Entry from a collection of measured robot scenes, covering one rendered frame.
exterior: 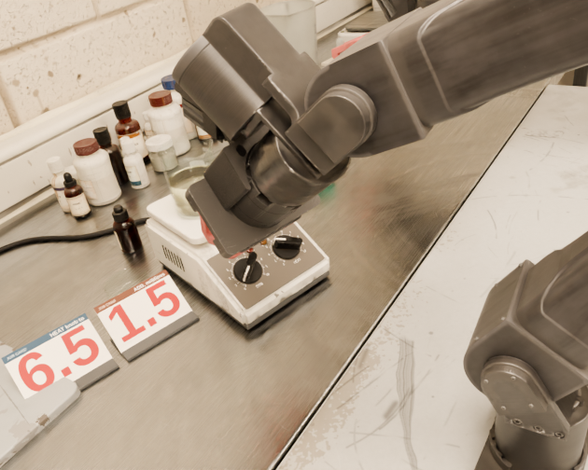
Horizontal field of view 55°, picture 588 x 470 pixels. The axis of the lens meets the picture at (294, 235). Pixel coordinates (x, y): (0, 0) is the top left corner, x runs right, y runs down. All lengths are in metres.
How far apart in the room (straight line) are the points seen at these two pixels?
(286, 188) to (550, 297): 0.18
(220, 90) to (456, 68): 0.15
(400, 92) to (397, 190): 0.53
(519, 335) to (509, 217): 0.41
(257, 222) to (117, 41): 0.77
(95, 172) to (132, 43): 0.35
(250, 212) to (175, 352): 0.24
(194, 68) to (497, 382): 0.28
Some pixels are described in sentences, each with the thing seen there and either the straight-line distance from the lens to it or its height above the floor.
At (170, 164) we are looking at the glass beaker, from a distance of 0.63.
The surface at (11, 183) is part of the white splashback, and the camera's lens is 1.01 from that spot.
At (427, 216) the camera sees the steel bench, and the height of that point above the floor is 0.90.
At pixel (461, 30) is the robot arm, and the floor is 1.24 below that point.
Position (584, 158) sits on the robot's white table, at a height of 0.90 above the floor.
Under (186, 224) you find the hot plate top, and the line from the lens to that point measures 0.66.
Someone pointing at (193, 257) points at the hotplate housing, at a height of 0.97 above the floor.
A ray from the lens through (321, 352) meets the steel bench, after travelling 0.59.
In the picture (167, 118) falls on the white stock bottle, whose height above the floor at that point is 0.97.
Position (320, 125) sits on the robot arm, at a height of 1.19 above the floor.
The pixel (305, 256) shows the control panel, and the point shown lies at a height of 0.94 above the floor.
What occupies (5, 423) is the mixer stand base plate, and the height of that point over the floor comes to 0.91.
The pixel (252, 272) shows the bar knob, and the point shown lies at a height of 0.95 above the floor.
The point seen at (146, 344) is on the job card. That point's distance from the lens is 0.64.
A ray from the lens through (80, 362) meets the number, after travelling 0.64.
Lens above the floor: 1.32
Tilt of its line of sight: 33 degrees down
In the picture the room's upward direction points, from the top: 9 degrees counter-clockwise
